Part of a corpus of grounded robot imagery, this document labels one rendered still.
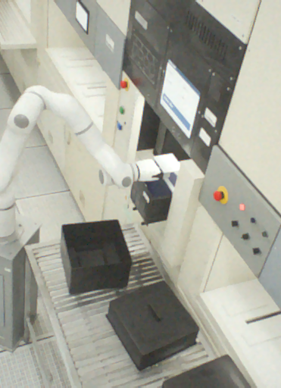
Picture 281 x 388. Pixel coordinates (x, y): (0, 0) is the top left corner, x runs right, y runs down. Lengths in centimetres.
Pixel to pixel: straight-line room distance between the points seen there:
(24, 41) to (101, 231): 211
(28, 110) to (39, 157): 230
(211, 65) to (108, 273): 100
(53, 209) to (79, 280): 162
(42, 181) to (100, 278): 189
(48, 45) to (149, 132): 136
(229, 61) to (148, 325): 108
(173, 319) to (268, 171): 81
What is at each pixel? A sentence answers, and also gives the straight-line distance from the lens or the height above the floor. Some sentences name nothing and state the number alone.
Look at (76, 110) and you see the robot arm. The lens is 210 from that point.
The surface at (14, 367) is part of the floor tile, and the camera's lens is 312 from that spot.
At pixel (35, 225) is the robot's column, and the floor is 76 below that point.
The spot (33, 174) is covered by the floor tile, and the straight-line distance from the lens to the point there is 422.
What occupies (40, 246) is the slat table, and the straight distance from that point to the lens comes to 261.
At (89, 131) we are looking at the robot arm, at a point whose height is 146.
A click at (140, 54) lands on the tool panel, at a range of 253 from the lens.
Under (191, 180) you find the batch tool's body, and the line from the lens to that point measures 211.
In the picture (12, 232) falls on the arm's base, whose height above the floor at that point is 78.
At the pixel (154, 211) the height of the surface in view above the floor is 108.
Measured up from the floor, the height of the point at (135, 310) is 86.
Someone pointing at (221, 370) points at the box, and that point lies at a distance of 201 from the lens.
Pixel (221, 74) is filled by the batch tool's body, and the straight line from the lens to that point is 195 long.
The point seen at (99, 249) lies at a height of 77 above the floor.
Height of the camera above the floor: 266
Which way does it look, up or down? 40 degrees down
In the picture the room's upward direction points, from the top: 11 degrees clockwise
